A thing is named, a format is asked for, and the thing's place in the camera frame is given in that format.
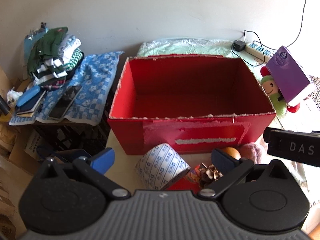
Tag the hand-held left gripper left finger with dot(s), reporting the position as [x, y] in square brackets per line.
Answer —
[103, 160]

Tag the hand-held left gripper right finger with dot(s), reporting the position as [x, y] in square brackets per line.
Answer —
[222, 161]

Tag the orange fruit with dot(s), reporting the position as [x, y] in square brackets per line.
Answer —
[231, 153]

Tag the brown pine cone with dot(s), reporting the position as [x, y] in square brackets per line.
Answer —
[210, 175]

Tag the small red packet box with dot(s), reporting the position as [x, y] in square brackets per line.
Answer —
[186, 183]

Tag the white blue-printed tape roll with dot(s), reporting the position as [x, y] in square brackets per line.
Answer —
[160, 165]

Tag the red cardboard box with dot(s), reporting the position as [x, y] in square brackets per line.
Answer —
[190, 90]

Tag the pink plush toy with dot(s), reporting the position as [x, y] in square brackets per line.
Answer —
[252, 151]

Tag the black plastic crate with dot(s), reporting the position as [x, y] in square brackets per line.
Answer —
[72, 136]

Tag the leopard print cloth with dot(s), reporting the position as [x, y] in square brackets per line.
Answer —
[314, 87]

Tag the green and red plush toy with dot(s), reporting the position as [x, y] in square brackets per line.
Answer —
[271, 86]

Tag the smartphone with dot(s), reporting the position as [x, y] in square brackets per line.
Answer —
[65, 102]

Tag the purple box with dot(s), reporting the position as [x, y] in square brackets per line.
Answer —
[291, 75]

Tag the blue floral towel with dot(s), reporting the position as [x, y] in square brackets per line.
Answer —
[97, 80]

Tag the brown cardboard boxes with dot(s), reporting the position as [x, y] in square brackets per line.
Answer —
[15, 150]

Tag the blue glasses case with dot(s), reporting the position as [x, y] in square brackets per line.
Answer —
[28, 97]

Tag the white power strip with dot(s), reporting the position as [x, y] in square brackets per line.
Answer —
[260, 48]

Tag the pile of folded clothes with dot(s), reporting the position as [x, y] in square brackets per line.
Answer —
[53, 55]

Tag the black power adapter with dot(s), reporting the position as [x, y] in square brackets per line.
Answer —
[238, 45]

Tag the pale green sheet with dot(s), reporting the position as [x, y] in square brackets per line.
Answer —
[187, 46]

